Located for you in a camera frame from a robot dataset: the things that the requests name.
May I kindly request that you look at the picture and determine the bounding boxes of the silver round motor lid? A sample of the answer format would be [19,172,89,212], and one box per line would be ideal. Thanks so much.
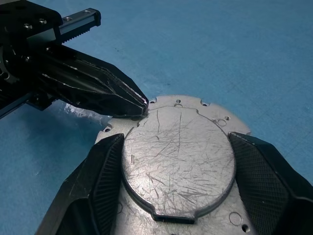
[94,94,257,235]

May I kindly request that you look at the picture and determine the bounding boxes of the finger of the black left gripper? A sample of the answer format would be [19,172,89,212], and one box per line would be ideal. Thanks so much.
[46,45,149,108]
[41,64,147,118]

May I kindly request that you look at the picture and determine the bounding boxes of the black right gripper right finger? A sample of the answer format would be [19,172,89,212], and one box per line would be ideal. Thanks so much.
[227,131,313,235]

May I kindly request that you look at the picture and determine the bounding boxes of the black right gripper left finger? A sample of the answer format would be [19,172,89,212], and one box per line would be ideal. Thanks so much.
[36,133,125,235]

